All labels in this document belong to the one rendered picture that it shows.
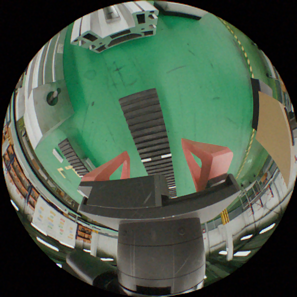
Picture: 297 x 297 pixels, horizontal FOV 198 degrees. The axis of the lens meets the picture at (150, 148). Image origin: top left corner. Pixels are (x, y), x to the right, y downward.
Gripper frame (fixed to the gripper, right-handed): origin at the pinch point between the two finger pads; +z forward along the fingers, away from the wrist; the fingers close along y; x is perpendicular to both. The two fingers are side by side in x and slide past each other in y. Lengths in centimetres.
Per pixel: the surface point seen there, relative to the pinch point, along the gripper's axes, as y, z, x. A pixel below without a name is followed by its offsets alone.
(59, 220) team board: 282, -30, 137
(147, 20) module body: -3.7, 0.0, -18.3
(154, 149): 0.2, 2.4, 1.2
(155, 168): 1.1, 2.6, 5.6
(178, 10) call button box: -11.3, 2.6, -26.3
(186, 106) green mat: -6.7, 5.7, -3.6
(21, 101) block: 32.7, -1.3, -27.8
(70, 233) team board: 281, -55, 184
